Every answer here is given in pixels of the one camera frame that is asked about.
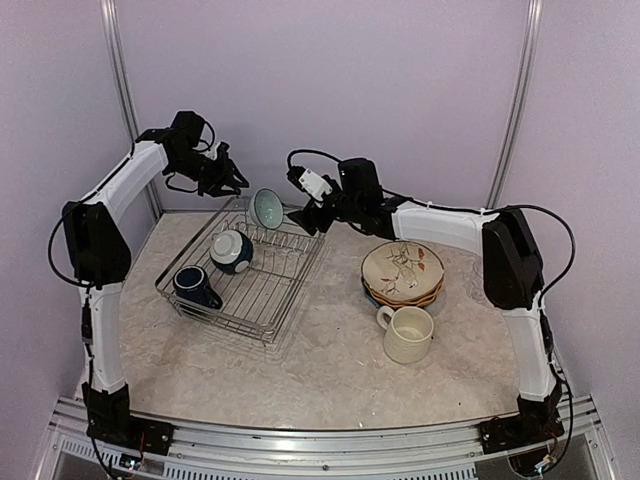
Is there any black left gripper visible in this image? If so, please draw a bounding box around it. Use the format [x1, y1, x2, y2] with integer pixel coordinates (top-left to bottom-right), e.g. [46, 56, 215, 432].
[169, 148, 250, 197]

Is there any light blue patterned bowl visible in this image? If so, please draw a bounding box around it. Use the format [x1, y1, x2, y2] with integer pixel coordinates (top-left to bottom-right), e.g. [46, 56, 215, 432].
[248, 188, 284, 230]

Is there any dark teal bowl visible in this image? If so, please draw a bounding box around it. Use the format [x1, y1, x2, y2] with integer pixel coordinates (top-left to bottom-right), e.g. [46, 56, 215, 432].
[209, 229, 254, 275]

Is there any wire dish rack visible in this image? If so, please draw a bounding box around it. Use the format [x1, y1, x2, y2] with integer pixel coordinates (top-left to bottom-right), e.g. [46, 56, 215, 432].
[155, 197, 324, 346]

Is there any blue polka dot plate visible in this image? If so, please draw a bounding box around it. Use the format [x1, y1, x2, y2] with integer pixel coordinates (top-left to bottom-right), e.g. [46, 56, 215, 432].
[360, 287, 434, 317]

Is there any dark blue mug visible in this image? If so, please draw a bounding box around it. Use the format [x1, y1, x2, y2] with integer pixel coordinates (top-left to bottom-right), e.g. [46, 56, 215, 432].
[172, 265, 223, 310]

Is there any cream plate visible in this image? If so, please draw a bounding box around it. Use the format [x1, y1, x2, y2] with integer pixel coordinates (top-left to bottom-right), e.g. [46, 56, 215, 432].
[361, 241, 444, 299]

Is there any cream ribbed mug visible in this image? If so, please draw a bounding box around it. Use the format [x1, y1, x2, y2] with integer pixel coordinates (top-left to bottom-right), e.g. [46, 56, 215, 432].
[376, 306, 435, 365]

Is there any yellow polka dot plate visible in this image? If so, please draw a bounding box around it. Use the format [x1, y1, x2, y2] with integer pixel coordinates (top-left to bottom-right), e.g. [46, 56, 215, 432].
[370, 292, 438, 309]

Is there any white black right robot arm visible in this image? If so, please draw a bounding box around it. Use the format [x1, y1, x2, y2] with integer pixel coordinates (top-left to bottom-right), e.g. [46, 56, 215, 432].
[287, 158, 564, 446]

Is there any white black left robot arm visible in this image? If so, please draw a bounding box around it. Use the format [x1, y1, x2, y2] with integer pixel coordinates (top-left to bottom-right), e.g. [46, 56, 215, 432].
[59, 111, 249, 445]

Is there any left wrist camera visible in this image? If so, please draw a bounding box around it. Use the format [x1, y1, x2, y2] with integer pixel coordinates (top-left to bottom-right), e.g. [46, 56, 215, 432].
[205, 141, 230, 162]

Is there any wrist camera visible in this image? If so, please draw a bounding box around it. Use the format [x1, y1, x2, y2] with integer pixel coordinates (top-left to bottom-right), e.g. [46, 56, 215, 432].
[205, 141, 230, 162]
[287, 166, 333, 203]

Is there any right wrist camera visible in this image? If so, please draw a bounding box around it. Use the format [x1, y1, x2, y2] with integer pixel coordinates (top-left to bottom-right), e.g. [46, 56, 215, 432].
[287, 166, 333, 203]

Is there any left aluminium corner post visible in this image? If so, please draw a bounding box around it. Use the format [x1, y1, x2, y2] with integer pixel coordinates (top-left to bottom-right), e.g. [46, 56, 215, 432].
[98, 0, 164, 219]

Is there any aluminium corner post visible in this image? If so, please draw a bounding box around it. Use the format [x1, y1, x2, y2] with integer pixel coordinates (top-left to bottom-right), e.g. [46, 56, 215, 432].
[486, 0, 544, 209]
[98, 0, 164, 219]

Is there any right aluminium corner post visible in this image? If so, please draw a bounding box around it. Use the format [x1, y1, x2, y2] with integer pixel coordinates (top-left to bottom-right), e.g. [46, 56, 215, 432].
[486, 0, 544, 209]

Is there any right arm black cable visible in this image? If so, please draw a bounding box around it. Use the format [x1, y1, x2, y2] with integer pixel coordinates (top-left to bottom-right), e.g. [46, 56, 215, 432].
[519, 204, 576, 296]

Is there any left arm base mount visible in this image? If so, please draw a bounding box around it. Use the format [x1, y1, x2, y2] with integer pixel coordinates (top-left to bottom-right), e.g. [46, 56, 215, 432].
[87, 416, 175, 456]

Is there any aluminium front rail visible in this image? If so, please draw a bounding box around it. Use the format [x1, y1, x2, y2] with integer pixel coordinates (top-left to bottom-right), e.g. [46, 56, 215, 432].
[29, 396, 621, 479]

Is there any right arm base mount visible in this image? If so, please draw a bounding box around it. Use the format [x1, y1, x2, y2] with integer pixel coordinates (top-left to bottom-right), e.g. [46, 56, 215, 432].
[477, 414, 565, 454]

